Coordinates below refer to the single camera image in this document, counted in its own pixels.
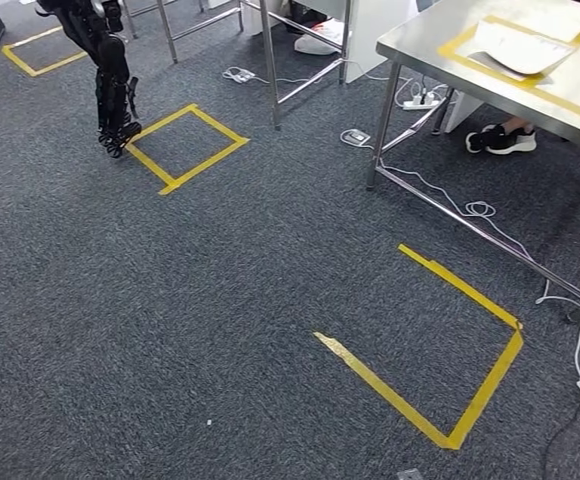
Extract person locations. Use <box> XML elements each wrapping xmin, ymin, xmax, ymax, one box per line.
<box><xmin>464</xmin><ymin>115</ymin><xmax>539</xmax><ymax>158</ymax></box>

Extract stainless steel workbench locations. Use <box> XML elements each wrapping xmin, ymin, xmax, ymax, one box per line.
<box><xmin>365</xmin><ymin>0</ymin><xmax>580</xmax><ymax>327</ymax></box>

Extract white curved car panel part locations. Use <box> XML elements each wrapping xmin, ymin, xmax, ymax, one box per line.
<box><xmin>457</xmin><ymin>17</ymin><xmax>577</xmax><ymax>78</ymax></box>

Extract black power cable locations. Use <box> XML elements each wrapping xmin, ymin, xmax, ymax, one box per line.
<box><xmin>539</xmin><ymin>397</ymin><xmax>580</xmax><ymax>480</ymax></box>

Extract long white floor cable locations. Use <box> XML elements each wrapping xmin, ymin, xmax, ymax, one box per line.
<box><xmin>340</xmin><ymin>127</ymin><xmax>580</xmax><ymax>383</ymax></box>

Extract white power strip with plugs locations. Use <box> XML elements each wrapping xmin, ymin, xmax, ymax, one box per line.
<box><xmin>402</xmin><ymin>88</ymin><xmax>444</xmax><ymax>113</ymax></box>

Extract black humanoid robot legs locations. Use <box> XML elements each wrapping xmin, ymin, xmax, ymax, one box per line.
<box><xmin>35</xmin><ymin>0</ymin><xmax>144</xmax><ymax>160</ymax></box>

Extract steel frame table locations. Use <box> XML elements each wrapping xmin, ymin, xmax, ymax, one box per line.
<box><xmin>119</xmin><ymin>0</ymin><xmax>356</xmax><ymax>132</ymax></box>

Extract person's white shoe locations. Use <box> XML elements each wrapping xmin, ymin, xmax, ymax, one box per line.
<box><xmin>292</xmin><ymin>17</ymin><xmax>352</xmax><ymax>57</ymax></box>

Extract yellow floor tape outline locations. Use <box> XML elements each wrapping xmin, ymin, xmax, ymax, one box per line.
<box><xmin>0</xmin><ymin>24</ymin><xmax>92</xmax><ymax>79</ymax></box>
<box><xmin>123</xmin><ymin>101</ymin><xmax>252</xmax><ymax>197</ymax></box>
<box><xmin>313</xmin><ymin>243</ymin><xmax>525</xmax><ymax>452</ymax></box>

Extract small yellow tape rectangle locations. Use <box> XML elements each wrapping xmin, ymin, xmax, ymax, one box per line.
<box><xmin>436</xmin><ymin>13</ymin><xmax>580</xmax><ymax>129</ymax></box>

